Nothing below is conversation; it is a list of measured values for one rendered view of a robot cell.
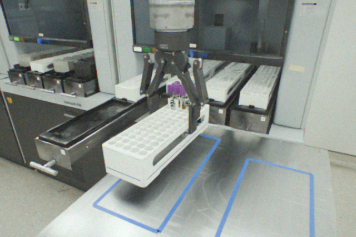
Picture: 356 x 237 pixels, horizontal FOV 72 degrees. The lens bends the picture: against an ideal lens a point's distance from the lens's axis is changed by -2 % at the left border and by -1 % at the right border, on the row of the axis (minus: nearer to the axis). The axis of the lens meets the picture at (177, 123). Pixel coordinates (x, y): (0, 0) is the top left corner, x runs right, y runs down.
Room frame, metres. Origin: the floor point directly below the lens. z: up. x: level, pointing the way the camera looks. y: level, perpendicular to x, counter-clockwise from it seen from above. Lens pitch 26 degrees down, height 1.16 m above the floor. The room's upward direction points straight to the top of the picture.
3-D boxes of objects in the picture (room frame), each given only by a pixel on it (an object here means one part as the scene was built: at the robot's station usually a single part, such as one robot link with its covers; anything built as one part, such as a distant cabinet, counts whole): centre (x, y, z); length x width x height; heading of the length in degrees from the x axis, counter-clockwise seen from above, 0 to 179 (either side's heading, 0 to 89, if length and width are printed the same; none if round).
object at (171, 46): (0.54, 0.01, 1.06); 0.08 x 0.07 x 0.09; 60
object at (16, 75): (1.67, 0.79, 0.78); 0.73 x 0.14 x 0.09; 154
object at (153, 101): (0.57, 0.06, 0.92); 0.03 x 0.01 x 0.07; 150
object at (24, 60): (1.46, 0.89, 0.85); 0.12 x 0.02 x 0.06; 64
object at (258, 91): (0.97, -0.34, 0.83); 0.30 x 0.10 x 0.06; 154
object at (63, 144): (0.88, 0.22, 0.78); 0.73 x 0.14 x 0.09; 154
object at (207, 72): (1.10, -0.06, 0.83); 0.30 x 0.10 x 0.06; 154
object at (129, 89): (1.04, 0.14, 0.83); 0.30 x 0.10 x 0.06; 154
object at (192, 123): (0.52, -0.04, 0.92); 0.03 x 0.01 x 0.07; 150
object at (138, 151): (0.51, 0.03, 0.88); 0.30 x 0.10 x 0.06; 150
